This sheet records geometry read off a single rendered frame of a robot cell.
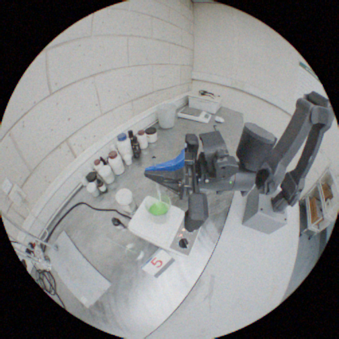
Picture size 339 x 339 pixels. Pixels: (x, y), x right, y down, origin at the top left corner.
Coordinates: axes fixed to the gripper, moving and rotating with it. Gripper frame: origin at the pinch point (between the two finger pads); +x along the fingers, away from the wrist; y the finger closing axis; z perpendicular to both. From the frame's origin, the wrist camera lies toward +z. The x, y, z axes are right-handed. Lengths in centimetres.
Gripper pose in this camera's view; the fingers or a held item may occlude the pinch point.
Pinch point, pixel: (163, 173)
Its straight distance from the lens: 22.7
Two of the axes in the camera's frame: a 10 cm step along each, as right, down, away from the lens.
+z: 0.0, -6.7, -7.4
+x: -10.0, -0.5, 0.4
